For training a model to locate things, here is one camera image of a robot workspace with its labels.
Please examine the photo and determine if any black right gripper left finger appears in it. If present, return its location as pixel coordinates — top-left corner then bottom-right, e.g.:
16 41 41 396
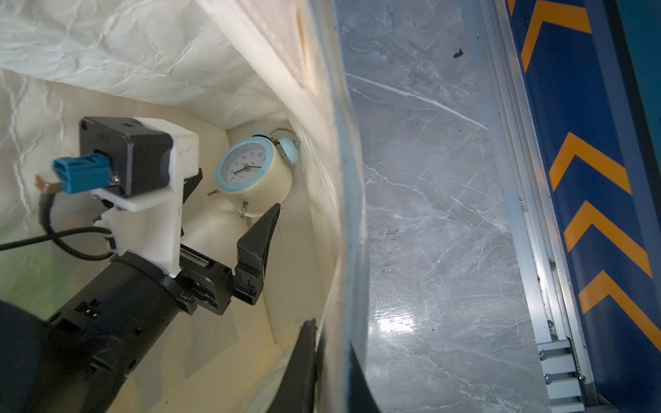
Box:
267 319 317 413

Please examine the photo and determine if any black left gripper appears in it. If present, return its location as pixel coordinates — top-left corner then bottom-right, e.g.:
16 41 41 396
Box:
45 167 282 373

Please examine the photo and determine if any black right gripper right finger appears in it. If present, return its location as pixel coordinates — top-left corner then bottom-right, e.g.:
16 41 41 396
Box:
348 347 380 413

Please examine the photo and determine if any cream blue-rim alarm clock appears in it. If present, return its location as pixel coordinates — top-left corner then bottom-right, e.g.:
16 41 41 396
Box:
212 128 300 218

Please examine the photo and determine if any cream canvas bag blue print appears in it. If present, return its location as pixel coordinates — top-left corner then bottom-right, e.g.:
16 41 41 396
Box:
1 1 377 412

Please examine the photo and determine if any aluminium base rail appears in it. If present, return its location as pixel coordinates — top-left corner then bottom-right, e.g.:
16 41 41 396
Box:
460 1 616 412

